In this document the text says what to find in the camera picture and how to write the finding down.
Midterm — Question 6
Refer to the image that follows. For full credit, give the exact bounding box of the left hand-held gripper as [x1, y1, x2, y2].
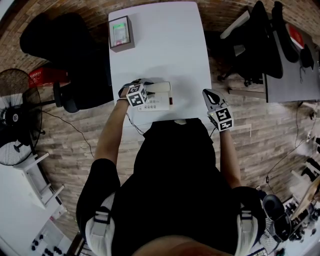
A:
[118, 78, 157, 108]

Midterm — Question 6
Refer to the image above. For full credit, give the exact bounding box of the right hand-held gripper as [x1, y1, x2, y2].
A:
[201, 88, 235, 133]

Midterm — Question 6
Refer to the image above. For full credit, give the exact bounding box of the white telephone handset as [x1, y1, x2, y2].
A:
[146, 81, 172, 94]

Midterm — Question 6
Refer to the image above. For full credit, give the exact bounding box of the person's left forearm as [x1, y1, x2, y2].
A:
[94, 98, 131, 173]

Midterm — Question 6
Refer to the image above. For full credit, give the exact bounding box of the person's right forearm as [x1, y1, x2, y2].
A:
[218, 128, 242, 190]

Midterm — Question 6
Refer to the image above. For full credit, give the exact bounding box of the white desk telephone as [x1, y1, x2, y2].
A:
[137, 81, 175, 113]

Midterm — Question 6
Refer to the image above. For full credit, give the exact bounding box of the small box with green screen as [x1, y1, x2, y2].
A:
[108, 15, 136, 53]

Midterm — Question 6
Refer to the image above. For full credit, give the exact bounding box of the green tissue pack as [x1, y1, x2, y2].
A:
[112, 21, 127, 46]

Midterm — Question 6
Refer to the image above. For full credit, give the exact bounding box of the black mesh office chair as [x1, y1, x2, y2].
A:
[209, 0, 301, 87]

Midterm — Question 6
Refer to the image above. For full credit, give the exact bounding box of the grey desk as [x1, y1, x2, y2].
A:
[219, 9, 320, 104]

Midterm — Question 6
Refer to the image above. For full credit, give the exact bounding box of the person's black shirt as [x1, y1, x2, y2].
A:
[76, 117, 267, 256]

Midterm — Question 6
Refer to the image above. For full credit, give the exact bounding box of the black padded office chair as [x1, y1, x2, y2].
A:
[19, 12, 115, 115]

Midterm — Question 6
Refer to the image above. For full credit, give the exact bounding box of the black pouch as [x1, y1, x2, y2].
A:
[299, 43, 315, 71]

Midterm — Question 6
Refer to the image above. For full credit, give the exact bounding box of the red box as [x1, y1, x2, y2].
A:
[27, 67, 70, 88]

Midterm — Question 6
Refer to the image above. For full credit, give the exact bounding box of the black standing fan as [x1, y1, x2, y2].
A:
[0, 68, 47, 167]

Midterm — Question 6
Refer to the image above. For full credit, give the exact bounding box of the white small table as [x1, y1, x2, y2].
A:
[14, 152, 66, 210]

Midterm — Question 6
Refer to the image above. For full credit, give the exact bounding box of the person's face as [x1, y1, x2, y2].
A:
[132, 234, 233, 256]

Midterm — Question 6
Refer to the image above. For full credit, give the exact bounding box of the white panel with black knobs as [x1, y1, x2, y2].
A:
[24, 219, 73, 256]

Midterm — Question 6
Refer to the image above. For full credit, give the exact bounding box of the black fan power cord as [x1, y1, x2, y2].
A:
[41, 109, 96, 158]

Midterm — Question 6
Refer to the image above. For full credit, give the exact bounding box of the black floor cable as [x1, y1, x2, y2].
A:
[266, 102, 311, 183]

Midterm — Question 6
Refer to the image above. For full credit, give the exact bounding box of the white shoulder strap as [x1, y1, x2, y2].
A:
[236, 202, 258, 256]
[84, 192, 117, 256]

